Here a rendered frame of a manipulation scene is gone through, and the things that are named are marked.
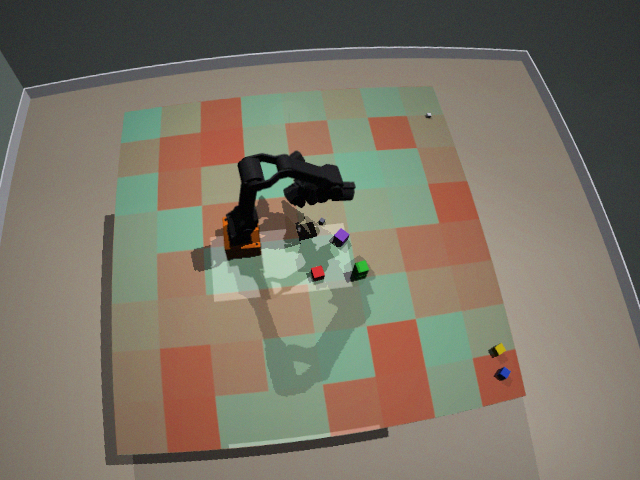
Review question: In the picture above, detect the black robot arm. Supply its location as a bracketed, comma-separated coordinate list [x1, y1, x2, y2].
[226, 153, 356, 247]

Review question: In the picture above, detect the purple cube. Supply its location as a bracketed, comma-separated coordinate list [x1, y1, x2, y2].
[333, 228, 350, 246]

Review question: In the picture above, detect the yellow block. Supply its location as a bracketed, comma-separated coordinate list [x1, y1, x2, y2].
[491, 343, 506, 357]

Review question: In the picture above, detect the blue block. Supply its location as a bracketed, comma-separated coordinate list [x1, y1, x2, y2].
[497, 367, 511, 380]

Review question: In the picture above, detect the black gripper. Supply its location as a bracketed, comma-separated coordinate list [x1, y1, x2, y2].
[288, 150, 317, 205]

